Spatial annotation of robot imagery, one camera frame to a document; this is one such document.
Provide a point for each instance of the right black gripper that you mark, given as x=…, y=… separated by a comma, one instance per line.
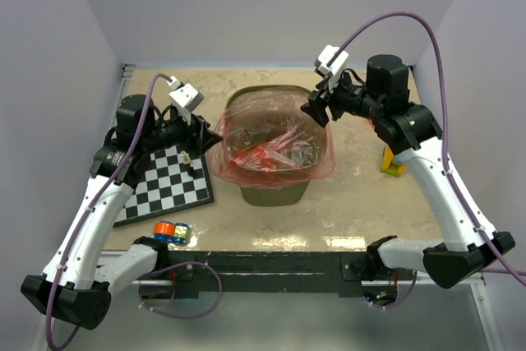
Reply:
x=316, y=108

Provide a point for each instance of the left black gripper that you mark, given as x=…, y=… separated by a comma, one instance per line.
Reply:
x=203, y=139

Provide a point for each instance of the red plastic trash bag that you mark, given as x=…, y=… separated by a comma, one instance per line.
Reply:
x=269, y=143

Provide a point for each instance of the olive green mesh trash bin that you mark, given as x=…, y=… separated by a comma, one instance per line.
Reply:
x=268, y=197

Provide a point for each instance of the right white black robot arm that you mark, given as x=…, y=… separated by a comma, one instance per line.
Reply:
x=469, y=241

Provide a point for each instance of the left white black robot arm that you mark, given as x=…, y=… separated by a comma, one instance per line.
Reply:
x=71, y=287

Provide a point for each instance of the cream chess piece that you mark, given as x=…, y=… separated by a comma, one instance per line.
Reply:
x=185, y=158

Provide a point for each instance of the black chess piece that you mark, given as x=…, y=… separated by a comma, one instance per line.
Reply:
x=191, y=171

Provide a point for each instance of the black white chessboard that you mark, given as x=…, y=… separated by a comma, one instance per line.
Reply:
x=167, y=188

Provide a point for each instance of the colourful toy block stack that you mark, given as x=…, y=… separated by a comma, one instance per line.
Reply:
x=390, y=163

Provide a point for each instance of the orange blue toy car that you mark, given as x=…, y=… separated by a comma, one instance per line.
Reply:
x=178, y=233

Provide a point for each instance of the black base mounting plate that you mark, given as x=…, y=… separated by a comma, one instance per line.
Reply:
x=344, y=273

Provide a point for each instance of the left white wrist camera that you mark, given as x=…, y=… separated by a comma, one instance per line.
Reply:
x=184, y=97

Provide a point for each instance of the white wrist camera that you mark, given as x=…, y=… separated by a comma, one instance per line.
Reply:
x=184, y=97
x=329, y=65

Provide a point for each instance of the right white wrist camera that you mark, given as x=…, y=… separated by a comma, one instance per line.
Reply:
x=329, y=65

